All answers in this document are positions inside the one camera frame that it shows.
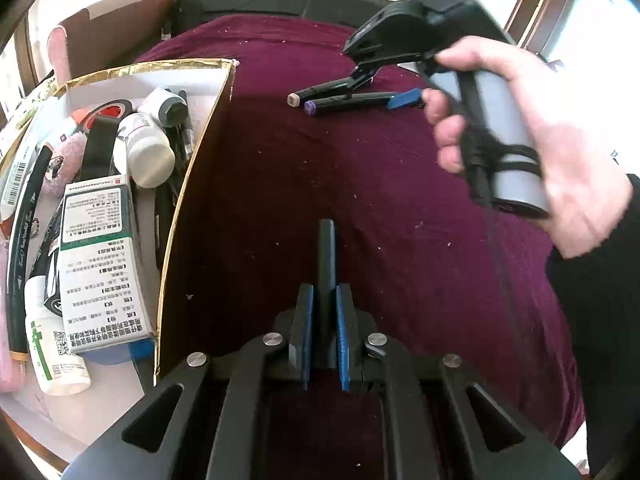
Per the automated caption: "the white pill bottle green label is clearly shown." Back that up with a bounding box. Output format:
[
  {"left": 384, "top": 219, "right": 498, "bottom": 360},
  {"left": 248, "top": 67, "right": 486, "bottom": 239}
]
[{"left": 25, "top": 277, "right": 92, "bottom": 396}]

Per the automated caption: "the black tape roll red core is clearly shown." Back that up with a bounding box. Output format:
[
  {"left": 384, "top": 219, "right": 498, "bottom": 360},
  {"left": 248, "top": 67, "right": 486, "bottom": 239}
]
[{"left": 82, "top": 100, "right": 133, "bottom": 133}]

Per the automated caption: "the white box with gold rim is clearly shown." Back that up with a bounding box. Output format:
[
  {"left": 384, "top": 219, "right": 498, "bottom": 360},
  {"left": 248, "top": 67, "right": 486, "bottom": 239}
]
[{"left": 0, "top": 58, "right": 240, "bottom": 466}]

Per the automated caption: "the clear cartoon print pouch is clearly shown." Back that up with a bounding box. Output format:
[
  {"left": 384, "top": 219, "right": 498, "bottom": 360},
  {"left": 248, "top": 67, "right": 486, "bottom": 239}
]
[{"left": 0, "top": 240, "right": 26, "bottom": 396}]

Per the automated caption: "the person's right hand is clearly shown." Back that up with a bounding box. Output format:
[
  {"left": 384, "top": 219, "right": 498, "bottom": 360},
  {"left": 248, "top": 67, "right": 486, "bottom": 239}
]
[{"left": 422, "top": 36, "right": 633, "bottom": 260}]

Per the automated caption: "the matte black rod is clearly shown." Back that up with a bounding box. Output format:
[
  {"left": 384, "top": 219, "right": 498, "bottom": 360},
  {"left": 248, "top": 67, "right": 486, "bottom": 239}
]
[{"left": 314, "top": 218, "right": 337, "bottom": 372}]

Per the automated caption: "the black marker with yellow ends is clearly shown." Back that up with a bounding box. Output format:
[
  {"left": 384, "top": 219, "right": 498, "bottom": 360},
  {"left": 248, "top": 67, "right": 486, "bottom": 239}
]
[{"left": 7, "top": 144, "right": 53, "bottom": 361}]

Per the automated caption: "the white bottle with orange cap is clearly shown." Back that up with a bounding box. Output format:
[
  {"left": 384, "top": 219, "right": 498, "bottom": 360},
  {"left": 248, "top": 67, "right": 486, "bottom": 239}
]
[{"left": 60, "top": 109, "right": 91, "bottom": 136}]

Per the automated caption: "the wooden door frame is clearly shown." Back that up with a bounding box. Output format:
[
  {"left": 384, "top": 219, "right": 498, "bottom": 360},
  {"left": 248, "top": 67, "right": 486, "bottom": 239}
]
[{"left": 505, "top": 0, "right": 561, "bottom": 56}]

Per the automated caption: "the white bottle with red label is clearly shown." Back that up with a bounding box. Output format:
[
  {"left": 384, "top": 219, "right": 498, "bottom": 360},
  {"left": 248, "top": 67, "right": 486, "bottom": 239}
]
[{"left": 114, "top": 112, "right": 176, "bottom": 189}]

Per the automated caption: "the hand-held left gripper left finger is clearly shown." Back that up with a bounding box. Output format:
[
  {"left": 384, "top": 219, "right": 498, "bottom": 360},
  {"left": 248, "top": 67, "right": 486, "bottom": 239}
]
[{"left": 60, "top": 284, "right": 315, "bottom": 480}]

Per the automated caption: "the white tube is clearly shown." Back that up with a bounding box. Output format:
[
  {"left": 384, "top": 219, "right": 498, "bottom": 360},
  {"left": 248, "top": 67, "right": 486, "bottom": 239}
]
[{"left": 137, "top": 87, "right": 188, "bottom": 128}]

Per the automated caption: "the pink fuzzy brooch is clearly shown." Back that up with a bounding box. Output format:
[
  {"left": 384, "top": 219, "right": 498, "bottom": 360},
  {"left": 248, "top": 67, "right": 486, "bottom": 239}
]
[{"left": 42, "top": 132, "right": 86, "bottom": 196}]

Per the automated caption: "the person's right forearm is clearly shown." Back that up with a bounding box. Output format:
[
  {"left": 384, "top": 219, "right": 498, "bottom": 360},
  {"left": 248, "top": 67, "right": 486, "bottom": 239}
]
[{"left": 545, "top": 172, "right": 640, "bottom": 480}]

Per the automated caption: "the white and blue medicine box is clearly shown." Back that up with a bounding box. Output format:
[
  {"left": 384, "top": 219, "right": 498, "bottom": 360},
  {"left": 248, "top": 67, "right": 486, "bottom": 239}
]
[{"left": 59, "top": 176, "right": 157, "bottom": 365}]

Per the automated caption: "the small black tape roll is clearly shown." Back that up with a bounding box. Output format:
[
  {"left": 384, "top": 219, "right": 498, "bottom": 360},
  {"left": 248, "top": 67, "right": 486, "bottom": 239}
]
[{"left": 82, "top": 117, "right": 121, "bottom": 181}]

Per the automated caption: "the brown armchair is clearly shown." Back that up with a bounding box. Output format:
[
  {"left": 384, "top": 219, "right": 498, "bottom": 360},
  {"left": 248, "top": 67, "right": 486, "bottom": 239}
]
[{"left": 46, "top": 0, "right": 177, "bottom": 86}]

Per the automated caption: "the floral patterned blanket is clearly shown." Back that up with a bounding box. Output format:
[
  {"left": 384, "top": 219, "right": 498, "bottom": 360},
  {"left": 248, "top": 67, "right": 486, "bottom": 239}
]
[{"left": 0, "top": 72, "right": 63, "bottom": 133}]

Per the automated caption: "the thin white barcode box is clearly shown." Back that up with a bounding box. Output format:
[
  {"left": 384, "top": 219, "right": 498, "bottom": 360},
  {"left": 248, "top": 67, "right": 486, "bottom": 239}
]
[{"left": 0, "top": 97, "right": 46, "bottom": 221}]

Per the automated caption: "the black sofa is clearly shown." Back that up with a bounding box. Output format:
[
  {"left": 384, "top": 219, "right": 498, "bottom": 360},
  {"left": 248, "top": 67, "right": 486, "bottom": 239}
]
[{"left": 165, "top": 0, "right": 416, "bottom": 41}]

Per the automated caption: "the black marker with beige end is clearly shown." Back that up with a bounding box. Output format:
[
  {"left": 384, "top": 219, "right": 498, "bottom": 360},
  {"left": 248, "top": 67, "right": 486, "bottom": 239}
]
[{"left": 287, "top": 76, "right": 373, "bottom": 109}]

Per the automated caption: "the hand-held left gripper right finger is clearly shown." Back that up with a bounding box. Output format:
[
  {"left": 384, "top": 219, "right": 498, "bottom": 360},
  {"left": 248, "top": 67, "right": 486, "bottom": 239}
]
[{"left": 336, "top": 284, "right": 583, "bottom": 480}]

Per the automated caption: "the black marker with purple end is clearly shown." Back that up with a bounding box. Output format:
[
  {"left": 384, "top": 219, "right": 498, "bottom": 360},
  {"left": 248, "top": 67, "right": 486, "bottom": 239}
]
[{"left": 304, "top": 90, "right": 402, "bottom": 116}]

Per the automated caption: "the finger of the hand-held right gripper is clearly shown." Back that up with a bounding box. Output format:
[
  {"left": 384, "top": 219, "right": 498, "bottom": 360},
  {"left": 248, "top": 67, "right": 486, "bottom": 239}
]
[
  {"left": 348, "top": 60, "right": 375, "bottom": 92},
  {"left": 386, "top": 88, "right": 427, "bottom": 111}
]

